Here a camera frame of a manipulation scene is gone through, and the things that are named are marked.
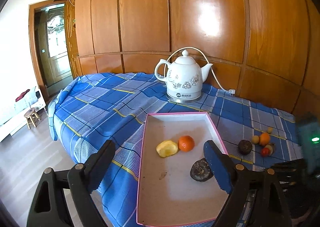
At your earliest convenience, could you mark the dark-skinned cut fruit chunk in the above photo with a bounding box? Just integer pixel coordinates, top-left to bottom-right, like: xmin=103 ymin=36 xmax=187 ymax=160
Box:
xmin=265 ymin=143 xmax=276 ymax=156

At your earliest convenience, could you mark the dark brown round fruit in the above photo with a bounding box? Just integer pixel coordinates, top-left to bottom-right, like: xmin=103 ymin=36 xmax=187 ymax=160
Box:
xmin=238 ymin=139 xmax=252 ymax=156

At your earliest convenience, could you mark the yellow peeled fruit piece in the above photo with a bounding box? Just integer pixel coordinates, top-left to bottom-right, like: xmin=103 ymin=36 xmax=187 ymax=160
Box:
xmin=156 ymin=140 xmax=178 ymax=158

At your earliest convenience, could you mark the dark wrinkled fruit piece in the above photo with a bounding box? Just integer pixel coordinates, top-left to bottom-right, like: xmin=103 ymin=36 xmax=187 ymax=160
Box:
xmin=190 ymin=158 xmax=214 ymax=182

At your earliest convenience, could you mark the orange tangerine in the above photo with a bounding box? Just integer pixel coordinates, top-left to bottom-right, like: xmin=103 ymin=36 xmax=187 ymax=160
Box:
xmin=178 ymin=135 xmax=195 ymax=152
xmin=259 ymin=132 xmax=271 ymax=146

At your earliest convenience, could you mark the white kettle power cord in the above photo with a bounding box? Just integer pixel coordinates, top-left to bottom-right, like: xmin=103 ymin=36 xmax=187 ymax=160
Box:
xmin=163 ymin=46 xmax=236 ymax=95

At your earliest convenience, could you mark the small wooden stool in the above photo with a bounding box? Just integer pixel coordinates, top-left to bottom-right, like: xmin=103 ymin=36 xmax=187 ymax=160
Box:
xmin=24 ymin=107 xmax=41 ymax=129

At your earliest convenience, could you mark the white sofa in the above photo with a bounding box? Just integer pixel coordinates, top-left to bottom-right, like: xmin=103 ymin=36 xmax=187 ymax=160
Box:
xmin=1 ymin=86 xmax=46 ymax=141

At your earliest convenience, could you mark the red tomato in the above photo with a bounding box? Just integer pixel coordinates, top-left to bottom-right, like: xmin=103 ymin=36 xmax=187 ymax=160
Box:
xmin=260 ymin=146 xmax=271 ymax=157

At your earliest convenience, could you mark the blue plaid tablecloth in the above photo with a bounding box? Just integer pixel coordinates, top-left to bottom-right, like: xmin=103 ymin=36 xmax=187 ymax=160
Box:
xmin=48 ymin=73 xmax=302 ymax=226

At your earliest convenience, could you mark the small tan round fruit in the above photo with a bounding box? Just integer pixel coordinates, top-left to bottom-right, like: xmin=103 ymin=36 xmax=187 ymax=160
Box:
xmin=251 ymin=135 xmax=260 ymax=145

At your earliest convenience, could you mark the white ceramic electric kettle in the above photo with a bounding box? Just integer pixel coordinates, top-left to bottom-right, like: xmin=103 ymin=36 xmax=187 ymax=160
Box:
xmin=154 ymin=46 xmax=213 ymax=103

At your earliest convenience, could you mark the wooden wall cabinet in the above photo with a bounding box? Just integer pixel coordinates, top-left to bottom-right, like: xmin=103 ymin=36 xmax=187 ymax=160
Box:
xmin=67 ymin=0 xmax=319 ymax=116

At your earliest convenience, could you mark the pink-rimmed white tray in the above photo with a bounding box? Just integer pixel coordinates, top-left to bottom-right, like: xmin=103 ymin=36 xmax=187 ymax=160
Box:
xmin=136 ymin=112 xmax=228 ymax=226

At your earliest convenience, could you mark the wooden door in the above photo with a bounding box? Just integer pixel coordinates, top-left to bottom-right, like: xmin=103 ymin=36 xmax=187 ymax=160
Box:
xmin=34 ymin=4 xmax=73 ymax=97

